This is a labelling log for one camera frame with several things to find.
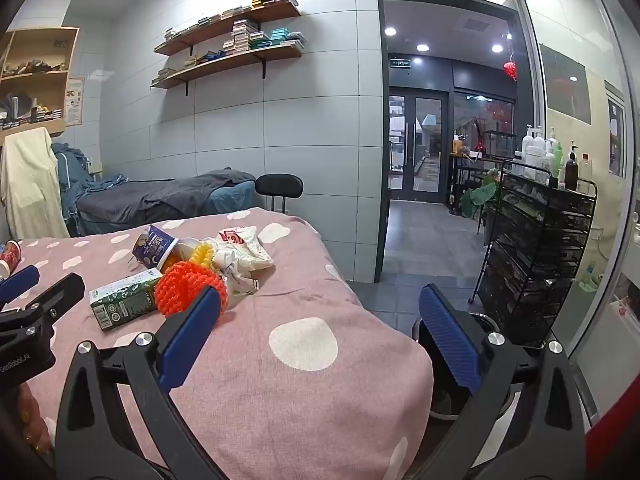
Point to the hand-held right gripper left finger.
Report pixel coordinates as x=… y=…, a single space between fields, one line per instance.
x=192 y=335

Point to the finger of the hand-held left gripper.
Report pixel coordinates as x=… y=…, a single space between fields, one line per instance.
x=60 y=297
x=20 y=282

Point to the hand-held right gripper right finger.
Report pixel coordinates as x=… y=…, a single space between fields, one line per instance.
x=450 y=340

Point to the dark trash bin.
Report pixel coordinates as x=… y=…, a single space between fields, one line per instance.
x=440 y=385

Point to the orange crocheted fruit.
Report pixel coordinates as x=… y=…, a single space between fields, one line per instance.
x=180 y=285

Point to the person's left hand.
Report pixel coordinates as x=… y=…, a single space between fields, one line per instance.
x=37 y=425

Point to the red drink can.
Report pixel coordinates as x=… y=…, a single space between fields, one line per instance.
x=10 y=257

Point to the green drink carton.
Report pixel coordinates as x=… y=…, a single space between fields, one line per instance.
x=125 y=300

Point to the yellow crocheted toy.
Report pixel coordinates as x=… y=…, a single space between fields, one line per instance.
x=202 y=255

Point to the white plastic bag red print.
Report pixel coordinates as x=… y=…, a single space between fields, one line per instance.
x=240 y=255

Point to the blue printed paper cup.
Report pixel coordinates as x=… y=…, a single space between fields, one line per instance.
x=155 y=247

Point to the cream cloth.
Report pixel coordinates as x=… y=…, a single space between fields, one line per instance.
x=30 y=185

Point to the blue cloth pile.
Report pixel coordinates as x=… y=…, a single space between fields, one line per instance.
x=75 y=170

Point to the grey blanket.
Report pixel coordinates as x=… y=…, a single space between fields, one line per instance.
x=150 y=197

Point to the blue massage bed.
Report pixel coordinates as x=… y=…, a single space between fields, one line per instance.
x=232 y=197

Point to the green potted plant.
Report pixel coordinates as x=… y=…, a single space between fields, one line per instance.
x=477 y=195

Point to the small white green container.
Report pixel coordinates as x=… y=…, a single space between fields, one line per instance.
x=591 y=277

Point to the black side table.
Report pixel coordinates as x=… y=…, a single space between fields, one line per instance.
x=457 y=180

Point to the black chair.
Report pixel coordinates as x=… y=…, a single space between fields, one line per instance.
x=280 y=185

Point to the red panel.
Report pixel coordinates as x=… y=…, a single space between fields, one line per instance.
x=615 y=435

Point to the red vase with branches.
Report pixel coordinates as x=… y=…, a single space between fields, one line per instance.
x=481 y=145

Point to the glass double door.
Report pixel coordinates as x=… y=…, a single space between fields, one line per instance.
x=417 y=145

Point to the large white pump bottle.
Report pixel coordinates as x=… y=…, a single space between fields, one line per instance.
x=534 y=157

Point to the brown pump bottle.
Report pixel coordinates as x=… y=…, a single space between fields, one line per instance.
x=572 y=172

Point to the green bottle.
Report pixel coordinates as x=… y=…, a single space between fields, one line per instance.
x=558 y=162

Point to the slim white pump bottle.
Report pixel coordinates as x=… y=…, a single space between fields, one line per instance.
x=551 y=152

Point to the clear bottle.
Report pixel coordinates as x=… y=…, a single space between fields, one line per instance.
x=585 y=175

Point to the red hanging ornament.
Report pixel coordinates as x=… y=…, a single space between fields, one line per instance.
x=510 y=70

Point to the green exit sign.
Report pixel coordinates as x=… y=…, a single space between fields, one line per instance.
x=401 y=63

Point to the wall poster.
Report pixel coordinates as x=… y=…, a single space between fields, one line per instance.
x=74 y=102

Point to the wooden wall cabinet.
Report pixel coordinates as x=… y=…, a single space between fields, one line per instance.
x=70 y=80

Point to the dark door frame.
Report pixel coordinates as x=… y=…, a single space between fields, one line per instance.
x=380 y=135

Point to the wooden wall shelf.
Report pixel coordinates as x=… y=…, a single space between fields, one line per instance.
x=235 y=22
x=230 y=60

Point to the dark wall board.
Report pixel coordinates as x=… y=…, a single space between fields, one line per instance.
x=565 y=85

